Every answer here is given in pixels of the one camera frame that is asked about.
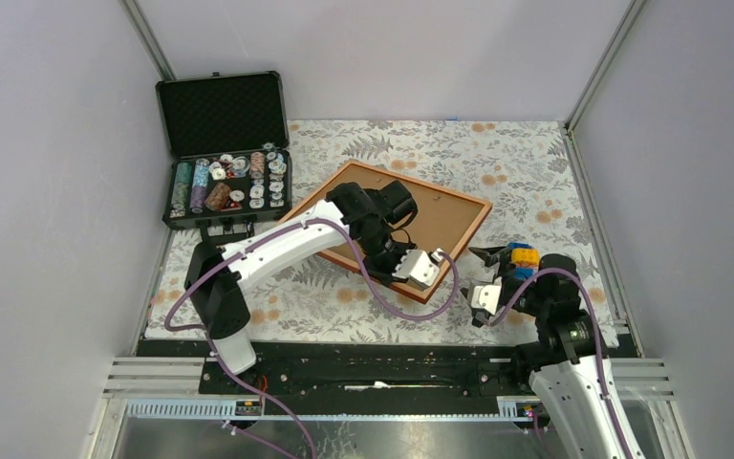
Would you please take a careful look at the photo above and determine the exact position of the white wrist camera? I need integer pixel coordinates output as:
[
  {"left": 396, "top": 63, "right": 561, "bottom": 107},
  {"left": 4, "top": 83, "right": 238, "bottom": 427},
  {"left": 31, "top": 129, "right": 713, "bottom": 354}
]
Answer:
[
  {"left": 393, "top": 249, "right": 444, "bottom": 290},
  {"left": 467, "top": 283, "right": 502, "bottom": 316}
]

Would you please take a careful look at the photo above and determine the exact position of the black poker chip case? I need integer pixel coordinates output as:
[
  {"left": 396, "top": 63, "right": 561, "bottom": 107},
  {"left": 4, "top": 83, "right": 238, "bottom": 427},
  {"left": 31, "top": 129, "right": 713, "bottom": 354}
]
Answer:
[{"left": 155, "top": 71, "right": 292, "bottom": 231}]

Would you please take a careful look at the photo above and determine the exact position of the aluminium rail frame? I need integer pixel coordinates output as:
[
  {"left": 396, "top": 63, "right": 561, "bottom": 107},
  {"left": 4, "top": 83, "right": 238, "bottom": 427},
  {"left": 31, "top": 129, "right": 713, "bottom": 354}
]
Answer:
[{"left": 101, "top": 357, "right": 676, "bottom": 420}]

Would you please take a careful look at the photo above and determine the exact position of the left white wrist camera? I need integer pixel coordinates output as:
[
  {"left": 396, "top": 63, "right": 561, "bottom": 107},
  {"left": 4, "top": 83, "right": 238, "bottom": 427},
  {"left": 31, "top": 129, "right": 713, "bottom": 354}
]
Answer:
[{"left": 393, "top": 249, "right": 444, "bottom": 290}]

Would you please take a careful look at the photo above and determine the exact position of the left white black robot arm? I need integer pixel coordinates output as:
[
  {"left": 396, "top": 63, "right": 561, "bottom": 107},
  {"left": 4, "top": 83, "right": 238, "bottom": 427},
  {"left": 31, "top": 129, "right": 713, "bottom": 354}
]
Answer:
[{"left": 183, "top": 181, "right": 418, "bottom": 393}]

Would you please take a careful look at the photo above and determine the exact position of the orange wooden photo frame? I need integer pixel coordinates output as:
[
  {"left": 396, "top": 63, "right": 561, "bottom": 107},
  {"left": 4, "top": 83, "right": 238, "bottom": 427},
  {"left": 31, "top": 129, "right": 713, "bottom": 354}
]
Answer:
[{"left": 278, "top": 159, "right": 494, "bottom": 305}]

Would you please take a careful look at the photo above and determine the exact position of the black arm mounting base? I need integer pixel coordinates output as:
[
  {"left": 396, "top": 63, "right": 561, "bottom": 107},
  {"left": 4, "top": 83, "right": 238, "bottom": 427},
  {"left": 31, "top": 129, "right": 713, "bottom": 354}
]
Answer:
[{"left": 136, "top": 339, "right": 639, "bottom": 418}]

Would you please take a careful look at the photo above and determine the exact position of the floral table cloth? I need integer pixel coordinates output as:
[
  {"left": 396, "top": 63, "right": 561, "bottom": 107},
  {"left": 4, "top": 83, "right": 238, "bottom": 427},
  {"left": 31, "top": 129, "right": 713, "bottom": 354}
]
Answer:
[{"left": 143, "top": 120, "right": 621, "bottom": 349}]

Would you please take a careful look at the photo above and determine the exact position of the blue yellow toy block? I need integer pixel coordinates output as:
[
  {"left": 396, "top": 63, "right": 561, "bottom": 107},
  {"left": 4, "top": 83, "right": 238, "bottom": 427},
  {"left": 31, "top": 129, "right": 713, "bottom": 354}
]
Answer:
[{"left": 507, "top": 242, "right": 540, "bottom": 280}]

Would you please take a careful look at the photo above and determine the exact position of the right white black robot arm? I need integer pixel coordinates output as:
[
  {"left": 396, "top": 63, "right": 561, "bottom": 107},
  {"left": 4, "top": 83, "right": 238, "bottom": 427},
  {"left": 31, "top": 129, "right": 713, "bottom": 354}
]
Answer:
[{"left": 463, "top": 243, "right": 644, "bottom": 458}]

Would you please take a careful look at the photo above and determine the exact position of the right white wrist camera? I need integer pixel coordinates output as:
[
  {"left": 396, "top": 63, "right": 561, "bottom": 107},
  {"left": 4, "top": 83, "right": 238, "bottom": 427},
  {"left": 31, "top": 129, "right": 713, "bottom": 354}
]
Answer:
[{"left": 467, "top": 283, "right": 502, "bottom": 316}]

